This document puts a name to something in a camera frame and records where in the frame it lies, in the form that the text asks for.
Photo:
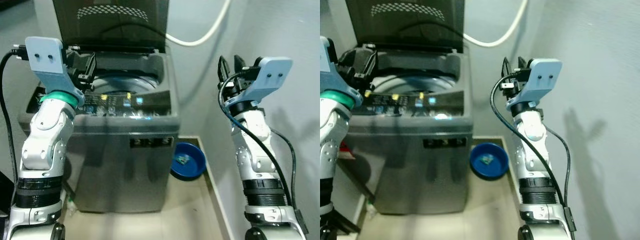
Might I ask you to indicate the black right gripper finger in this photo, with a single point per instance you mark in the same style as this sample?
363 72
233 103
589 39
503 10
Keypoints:
240 62
506 67
521 62
223 69

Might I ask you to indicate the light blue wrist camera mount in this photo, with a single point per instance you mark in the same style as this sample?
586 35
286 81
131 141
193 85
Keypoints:
542 80
42 60
270 77
332 75

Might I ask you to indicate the small teal item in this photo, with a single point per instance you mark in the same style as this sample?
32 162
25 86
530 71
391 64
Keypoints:
487 160
183 160

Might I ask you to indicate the dark washing machine lid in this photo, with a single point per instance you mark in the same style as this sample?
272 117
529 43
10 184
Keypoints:
110 30
405 30

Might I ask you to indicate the blue plastic basin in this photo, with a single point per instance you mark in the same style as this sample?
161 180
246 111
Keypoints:
492 170
194 167

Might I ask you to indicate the light blue right wrist camera mount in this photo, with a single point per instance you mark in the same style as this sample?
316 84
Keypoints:
270 77
542 80

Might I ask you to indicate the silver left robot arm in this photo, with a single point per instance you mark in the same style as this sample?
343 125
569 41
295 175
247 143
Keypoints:
331 140
45 140

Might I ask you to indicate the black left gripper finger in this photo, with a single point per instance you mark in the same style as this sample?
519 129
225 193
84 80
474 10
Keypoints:
83 84
91 67
361 80
373 67

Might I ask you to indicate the small red item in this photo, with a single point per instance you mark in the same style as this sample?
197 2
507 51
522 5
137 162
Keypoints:
346 150

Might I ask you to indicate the light blue left wrist camera mount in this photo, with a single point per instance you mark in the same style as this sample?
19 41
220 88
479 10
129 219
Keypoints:
332 75
42 60

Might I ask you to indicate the grey top-load washing machine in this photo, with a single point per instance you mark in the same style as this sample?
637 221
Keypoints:
415 170
120 165

